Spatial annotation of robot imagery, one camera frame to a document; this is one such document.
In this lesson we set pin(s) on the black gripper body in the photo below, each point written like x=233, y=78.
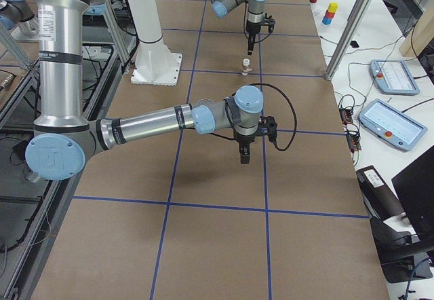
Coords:
x=245, y=141
x=251, y=30

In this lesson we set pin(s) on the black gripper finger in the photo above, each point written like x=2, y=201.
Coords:
x=244, y=156
x=250, y=47

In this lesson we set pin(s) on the white PPR pipe fitting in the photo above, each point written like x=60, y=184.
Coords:
x=246, y=68

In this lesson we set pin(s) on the yellow red blue blocks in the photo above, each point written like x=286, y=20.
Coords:
x=330, y=13

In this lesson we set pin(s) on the brown paper table mat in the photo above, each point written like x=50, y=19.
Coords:
x=177, y=216

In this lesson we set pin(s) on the orange circuit board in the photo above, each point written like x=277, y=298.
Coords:
x=346, y=115

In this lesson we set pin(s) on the near teach pendant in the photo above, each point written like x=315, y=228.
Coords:
x=392, y=125

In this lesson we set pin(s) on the teach pendant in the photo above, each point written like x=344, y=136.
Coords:
x=393, y=77
x=392, y=125

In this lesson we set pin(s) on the far teach pendant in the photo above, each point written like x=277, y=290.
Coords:
x=393, y=77

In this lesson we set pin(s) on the black cardboard box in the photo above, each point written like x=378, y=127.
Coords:
x=381, y=201

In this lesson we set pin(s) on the black laptop monitor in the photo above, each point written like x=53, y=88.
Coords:
x=414, y=188

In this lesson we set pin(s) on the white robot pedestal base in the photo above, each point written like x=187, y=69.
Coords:
x=154, y=63

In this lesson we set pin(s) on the aluminium frame post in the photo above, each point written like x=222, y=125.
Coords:
x=357, y=13

